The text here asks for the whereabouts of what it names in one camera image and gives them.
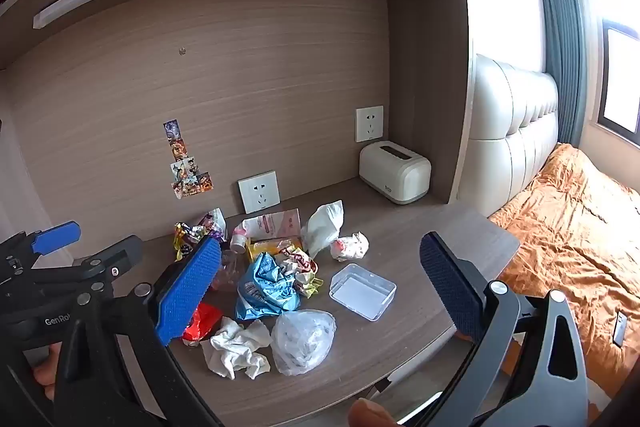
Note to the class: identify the pink white tube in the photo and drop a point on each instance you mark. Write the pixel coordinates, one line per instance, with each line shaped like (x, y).
(270, 224)

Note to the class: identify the person's left hand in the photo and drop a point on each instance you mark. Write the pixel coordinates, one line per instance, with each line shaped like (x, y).
(46, 369)

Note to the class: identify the white rounded desktop box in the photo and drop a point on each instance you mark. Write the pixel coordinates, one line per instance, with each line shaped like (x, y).
(395, 172)

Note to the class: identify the clear plastic bottle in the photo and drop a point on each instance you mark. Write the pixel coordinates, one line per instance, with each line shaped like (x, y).
(230, 269)

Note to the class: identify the orange bed sheet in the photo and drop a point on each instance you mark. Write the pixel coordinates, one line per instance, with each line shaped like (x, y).
(575, 232)

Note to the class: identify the window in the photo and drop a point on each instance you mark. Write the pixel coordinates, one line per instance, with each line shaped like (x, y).
(620, 77)

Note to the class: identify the cartoon sticker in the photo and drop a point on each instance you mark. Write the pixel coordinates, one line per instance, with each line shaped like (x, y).
(171, 130)
(192, 187)
(179, 150)
(183, 169)

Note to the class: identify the small red stained tissue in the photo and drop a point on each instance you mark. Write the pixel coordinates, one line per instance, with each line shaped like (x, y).
(350, 247)

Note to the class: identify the blue grey curtain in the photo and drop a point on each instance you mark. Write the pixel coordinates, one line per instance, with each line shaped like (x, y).
(560, 47)

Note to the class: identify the person's right hand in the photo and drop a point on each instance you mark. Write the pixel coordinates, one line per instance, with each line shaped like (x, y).
(372, 414)

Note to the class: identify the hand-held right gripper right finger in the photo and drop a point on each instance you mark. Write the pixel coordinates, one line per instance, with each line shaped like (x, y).
(450, 287)

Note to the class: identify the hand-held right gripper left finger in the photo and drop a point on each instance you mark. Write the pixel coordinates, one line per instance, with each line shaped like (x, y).
(187, 292)

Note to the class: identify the wooden shelf unit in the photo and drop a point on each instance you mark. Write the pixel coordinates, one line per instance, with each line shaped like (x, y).
(250, 82)

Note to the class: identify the red white wrapper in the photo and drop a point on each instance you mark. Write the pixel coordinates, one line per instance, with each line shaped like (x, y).
(297, 266)

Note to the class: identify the cream padded headboard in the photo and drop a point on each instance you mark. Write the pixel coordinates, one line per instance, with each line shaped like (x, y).
(515, 132)

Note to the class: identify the colourful snack wrapper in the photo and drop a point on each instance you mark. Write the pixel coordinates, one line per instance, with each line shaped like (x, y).
(192, 234)

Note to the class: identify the yellow wrapper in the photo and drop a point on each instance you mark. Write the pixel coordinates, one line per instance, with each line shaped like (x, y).
(260, 248)

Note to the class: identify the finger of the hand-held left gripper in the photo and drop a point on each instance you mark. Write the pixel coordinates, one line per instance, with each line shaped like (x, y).
(55, 238)
(117, 257)

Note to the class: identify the white wall socket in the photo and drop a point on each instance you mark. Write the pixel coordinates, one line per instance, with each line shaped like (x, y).
(369, 123)
(258, 192)

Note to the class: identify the black phone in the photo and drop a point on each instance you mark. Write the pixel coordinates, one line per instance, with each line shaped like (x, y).
(620, 329)

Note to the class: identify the crumpled white tissue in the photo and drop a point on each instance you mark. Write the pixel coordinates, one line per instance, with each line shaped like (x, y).
(235, 347)

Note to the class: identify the blue snack bag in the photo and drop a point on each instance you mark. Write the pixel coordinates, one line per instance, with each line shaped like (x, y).
(267, 289)

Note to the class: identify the clear plastic bag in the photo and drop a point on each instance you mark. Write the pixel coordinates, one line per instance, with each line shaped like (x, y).
(302, 342)

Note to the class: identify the clear plastic box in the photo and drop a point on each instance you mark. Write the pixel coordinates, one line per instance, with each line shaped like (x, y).
(362, 292)

